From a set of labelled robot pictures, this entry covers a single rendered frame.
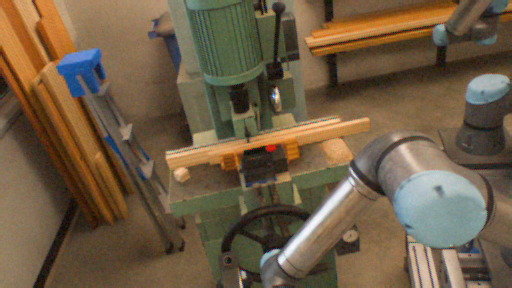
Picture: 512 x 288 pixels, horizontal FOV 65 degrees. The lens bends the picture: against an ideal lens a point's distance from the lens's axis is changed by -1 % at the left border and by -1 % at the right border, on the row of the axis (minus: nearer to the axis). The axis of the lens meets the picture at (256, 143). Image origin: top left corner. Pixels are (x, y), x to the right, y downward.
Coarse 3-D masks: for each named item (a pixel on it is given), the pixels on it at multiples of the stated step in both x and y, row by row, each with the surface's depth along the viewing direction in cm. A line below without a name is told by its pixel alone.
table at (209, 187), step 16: (304, 144) 138; (288, 160) 132; (304, 160) 131; (320, 160) 129; (192, 176) 133; (208, 176) 132; (224, 176) 131; (304, 176) 126; (320, 176) 127; (336, 176) 128; (176, 192) 128; (192, 192) 126; (208, 192) 125; (224, 192) 125; (240, 192) 125; (176, 208) 125; (192, 208) 126; (208, 208) 127
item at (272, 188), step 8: (256, 184) 113; (272, 184) 112; (256, 192) 112; (272, 192) 113; (256, 200) 114; (264, 200) 115; (272, 200) 115; (280, 200) 116; (280, 216) 117; (264, 224) 118; (280, 224) 119; (288, 232) 121; (320, 264) 134; (328, 264) 135; (312, 272) 132; (320, 272) 135
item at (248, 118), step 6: (234, 114) 128; (240, 114) 128; (246, 114) 127; (252, 114) 126; (234, 120) 125; (240, 120) 126; (246, 120) 126; (252, 120) 126; (234, 126) 127; (240, 126) 127; (252, 126) 127; (240, 132) 128; (252, 132) 128
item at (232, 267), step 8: (224, 256) 96; (232, 256) 96; (224, 264) 95; (232, 264) 95; (224, 272) 95; (232, 272) 94; (240, 272) 95; (224, 280) 94; (232, 280) 94; (240, 280) 94
